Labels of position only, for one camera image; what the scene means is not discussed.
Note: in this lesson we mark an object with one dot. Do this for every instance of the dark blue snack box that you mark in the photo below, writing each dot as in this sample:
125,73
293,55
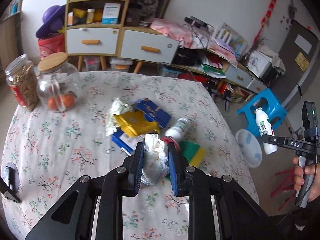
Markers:
152,112

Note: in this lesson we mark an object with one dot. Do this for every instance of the blue plastic stool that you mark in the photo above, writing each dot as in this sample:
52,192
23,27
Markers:
269,104

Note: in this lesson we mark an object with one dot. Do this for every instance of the floral tablecloth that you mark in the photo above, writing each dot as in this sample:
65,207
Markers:
52,150

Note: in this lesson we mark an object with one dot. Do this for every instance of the orange tangerine left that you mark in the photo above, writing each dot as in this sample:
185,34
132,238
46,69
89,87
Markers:
52,104

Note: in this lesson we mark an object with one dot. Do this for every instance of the silver white wrapper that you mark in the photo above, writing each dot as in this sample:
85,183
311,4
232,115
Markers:
155,161

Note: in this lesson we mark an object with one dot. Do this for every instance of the white milk bottle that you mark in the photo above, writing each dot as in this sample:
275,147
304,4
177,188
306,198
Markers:
265,127

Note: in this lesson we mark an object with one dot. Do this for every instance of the white blue medicine box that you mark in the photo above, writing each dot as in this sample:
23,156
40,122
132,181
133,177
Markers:
111,13

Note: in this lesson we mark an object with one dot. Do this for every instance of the orange tangerine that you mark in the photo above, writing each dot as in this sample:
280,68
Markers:
68,100
52,104

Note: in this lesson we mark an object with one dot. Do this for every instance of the red bag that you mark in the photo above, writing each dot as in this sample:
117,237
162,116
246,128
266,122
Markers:
54,43

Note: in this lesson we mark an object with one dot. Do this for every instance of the pink cloth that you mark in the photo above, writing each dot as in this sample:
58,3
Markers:
185,34

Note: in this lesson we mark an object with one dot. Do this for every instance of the yellow green sponge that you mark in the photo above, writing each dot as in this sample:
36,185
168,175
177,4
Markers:
193,152

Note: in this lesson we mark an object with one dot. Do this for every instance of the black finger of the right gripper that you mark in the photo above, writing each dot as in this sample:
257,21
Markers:
273,140

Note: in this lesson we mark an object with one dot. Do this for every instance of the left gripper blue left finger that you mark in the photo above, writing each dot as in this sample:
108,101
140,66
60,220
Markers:
135,170

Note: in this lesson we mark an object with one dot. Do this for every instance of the wooden shelf cabinet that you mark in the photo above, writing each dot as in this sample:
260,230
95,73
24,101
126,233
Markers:
119,28

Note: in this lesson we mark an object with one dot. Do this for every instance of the red snack wrapper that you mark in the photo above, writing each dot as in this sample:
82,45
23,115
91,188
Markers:
168,140

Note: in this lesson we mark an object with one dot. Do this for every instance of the yellow bag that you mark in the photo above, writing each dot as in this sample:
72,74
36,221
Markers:
135,124

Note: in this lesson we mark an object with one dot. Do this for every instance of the low tv cabinet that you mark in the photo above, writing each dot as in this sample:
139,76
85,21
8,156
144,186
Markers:
214,64

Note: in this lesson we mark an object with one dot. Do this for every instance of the framed dark picture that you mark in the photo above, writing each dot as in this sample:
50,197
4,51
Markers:
141,13

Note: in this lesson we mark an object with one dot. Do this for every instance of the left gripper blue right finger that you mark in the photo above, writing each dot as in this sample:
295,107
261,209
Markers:
176,171

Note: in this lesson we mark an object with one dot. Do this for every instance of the white trash bin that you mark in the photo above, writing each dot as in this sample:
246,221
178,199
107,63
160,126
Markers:
250,148

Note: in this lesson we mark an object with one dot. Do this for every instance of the crumpled pale green wrapper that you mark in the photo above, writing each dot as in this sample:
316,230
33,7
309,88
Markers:
117,108

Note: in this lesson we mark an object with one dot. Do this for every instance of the purple toy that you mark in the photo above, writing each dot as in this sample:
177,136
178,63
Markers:
53,21

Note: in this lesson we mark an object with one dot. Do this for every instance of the small white green bottle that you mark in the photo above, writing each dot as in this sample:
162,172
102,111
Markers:
178,130

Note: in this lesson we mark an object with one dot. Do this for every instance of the orange tangerine right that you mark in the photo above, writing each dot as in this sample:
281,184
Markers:
68,100

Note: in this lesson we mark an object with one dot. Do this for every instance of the glass jar with bamboo lid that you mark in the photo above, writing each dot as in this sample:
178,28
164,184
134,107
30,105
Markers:
57,77

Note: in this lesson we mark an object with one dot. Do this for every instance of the black phone stand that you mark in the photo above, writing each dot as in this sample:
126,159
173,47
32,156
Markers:
10,181

